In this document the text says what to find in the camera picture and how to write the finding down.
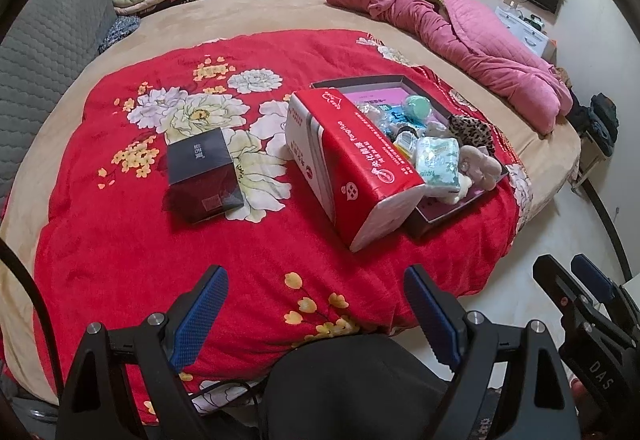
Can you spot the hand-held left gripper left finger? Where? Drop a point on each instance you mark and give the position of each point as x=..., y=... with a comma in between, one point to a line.
x=200, y=315

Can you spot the leopard print cloth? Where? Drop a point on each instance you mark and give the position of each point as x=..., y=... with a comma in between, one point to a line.
x=470, y=135

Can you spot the pink quilt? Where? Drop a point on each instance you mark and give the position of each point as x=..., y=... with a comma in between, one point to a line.
x=490, y=45

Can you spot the white dresser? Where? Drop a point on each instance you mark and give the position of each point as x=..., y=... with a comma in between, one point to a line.
x=530, y=32

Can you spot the dark shallow tray box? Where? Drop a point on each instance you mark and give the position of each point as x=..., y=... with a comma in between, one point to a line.
x=350, y=81

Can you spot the dark square box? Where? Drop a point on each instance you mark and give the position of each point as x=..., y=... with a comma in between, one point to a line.
x=200, y=160

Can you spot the dark cloth pile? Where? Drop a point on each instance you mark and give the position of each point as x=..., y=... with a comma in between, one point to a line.
x=602, y=120

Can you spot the beige plush toy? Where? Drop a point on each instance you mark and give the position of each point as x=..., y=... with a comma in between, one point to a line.
x=480, y=165

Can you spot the red tissue pack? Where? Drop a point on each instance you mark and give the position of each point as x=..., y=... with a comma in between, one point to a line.
x=360, y=170

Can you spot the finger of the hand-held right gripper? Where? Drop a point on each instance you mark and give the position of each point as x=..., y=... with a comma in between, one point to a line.
x=555, y=282
x=592, y=280

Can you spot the mint green tissue pack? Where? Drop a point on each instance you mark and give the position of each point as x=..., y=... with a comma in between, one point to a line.
x=437, y=160

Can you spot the grey quilted headboard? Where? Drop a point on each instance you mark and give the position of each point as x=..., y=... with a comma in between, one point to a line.
x=45, y=60

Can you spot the clear bag brown contents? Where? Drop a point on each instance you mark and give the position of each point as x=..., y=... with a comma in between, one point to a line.
x=375, y=117

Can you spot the yellow snack packet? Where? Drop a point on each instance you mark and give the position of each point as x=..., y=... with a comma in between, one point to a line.
x=407, y=145

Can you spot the beige bed sheet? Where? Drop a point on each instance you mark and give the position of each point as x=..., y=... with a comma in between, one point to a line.
x=225, y=15

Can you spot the blue patterned cloth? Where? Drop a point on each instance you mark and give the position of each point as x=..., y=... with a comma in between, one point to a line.
x=120, y=32

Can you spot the green ball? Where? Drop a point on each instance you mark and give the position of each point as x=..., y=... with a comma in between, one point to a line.
x=422, y=107

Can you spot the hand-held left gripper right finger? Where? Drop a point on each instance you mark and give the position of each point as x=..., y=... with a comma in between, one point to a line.
x=432, y=315

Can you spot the red floral blanket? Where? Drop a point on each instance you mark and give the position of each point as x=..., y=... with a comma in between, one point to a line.
x=125, y=245

